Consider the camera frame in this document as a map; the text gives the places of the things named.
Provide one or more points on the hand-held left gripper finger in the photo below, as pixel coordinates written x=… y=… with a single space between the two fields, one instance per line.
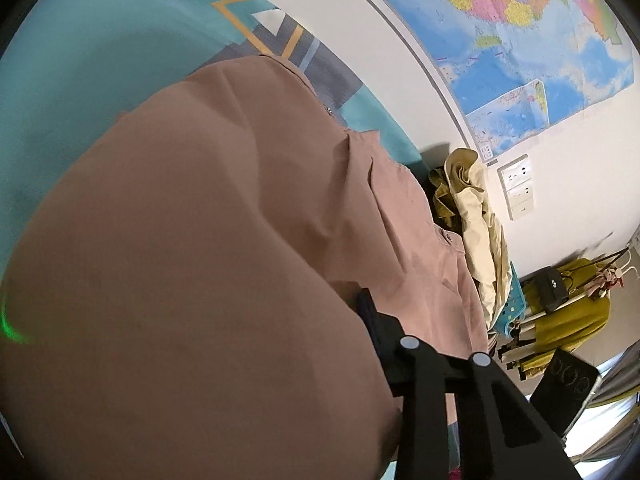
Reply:
x=367 y=312

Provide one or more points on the pink zip jacket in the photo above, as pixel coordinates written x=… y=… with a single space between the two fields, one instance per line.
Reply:
x=200 y=260

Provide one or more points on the cream coat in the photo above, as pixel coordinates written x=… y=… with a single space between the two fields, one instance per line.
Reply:
x=480 y=240

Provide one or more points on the olive garment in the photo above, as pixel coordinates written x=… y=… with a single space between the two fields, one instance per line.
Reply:
x=445 y=200

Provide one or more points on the blue plastic basket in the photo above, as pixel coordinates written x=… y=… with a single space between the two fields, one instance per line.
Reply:
x=512 y=306

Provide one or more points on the black handbag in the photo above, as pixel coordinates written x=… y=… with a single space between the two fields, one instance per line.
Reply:
x=550 y=288

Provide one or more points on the mustard yellow garment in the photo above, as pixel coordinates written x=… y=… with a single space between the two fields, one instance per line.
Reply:
x=580 y=325

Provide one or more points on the grey curtain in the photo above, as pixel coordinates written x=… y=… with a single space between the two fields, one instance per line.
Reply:
x=616 y=375

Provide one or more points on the white coat rack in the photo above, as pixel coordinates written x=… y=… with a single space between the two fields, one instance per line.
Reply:
x=622 y=261

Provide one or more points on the teal patterned bedsheet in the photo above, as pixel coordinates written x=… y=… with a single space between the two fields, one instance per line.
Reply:
x=100 y=60

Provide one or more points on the white wall socket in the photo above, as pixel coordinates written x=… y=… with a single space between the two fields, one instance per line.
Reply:
x=522 y=211
x=520 y=195
x=514 y=171

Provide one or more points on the colourful wall map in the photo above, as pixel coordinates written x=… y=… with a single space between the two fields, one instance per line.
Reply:
x=500 y=35

